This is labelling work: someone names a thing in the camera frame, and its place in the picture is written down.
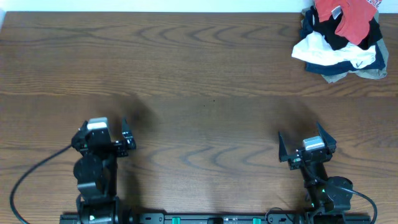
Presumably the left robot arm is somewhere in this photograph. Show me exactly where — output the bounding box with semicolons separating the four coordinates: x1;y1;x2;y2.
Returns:
71;117;136;224

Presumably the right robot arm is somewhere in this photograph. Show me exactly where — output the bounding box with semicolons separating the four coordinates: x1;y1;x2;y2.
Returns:
278;124;353;223

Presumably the grey garment on pile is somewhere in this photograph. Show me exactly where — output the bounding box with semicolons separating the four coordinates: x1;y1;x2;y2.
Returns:
300;7;389;83

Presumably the navy garment on pile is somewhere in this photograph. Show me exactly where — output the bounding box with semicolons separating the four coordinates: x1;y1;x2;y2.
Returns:
300;6;389;76

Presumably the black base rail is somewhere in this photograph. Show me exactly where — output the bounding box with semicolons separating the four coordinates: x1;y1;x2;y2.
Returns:
59;212;371;224

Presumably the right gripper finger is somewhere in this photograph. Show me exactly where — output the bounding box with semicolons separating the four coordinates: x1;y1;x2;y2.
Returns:
278;132;289;162
317;122;336;154

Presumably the red t-shirt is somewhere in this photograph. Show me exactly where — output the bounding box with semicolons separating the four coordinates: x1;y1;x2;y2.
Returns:
314;0;382;45

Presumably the white garment on pile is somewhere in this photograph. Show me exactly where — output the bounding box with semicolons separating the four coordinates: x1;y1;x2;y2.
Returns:
292;31;376;69

